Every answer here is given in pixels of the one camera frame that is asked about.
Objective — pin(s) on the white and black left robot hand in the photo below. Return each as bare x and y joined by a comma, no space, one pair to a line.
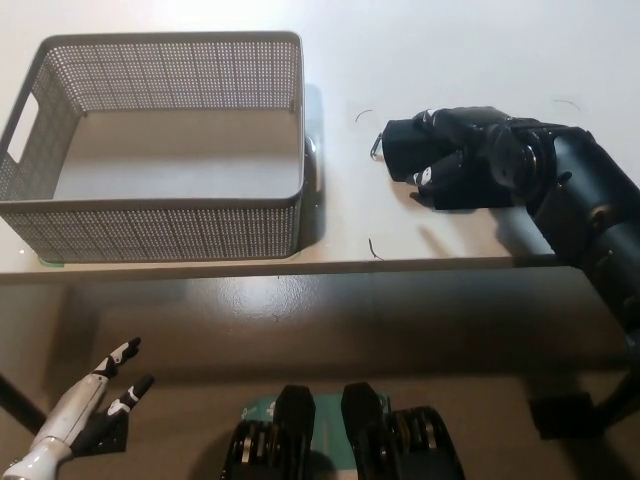
75,405

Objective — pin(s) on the grey perforated plastic basket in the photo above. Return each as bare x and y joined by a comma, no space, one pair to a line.
150,230

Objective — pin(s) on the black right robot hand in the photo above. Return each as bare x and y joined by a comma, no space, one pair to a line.
470,125

